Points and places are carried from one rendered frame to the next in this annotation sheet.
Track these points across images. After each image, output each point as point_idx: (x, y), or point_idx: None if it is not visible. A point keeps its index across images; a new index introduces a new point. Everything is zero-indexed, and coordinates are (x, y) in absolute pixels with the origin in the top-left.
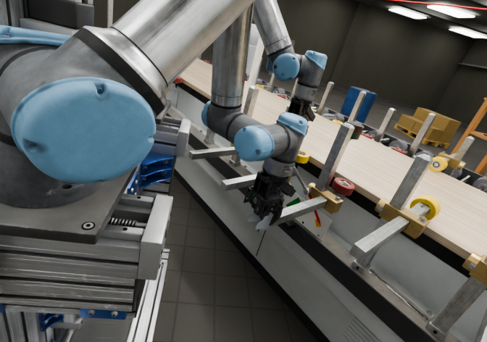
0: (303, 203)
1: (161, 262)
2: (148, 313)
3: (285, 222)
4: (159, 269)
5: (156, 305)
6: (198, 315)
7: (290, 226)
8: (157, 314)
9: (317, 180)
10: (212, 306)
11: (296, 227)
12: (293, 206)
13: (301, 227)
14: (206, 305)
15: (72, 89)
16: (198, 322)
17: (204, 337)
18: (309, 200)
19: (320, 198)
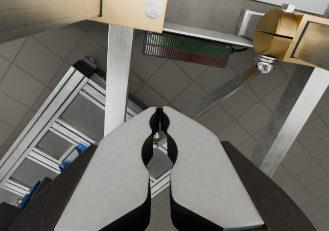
0: (277, 146)
1: (86, 83)
2: (130, 117)
3: (215, 65)
4: (94, 90)
5: (128, 110)
6: (140, 51)
7: (225, 66)
8: (131, 105)
9: (313, 64)
10: (141, 33)
11: (233, 50)
12: (263, 170)
13: (246, 46)
14: (136, 37)
15: None
16: (145, 56)
17: (159, 59)
18: (286, 122)
19: (315, 85)
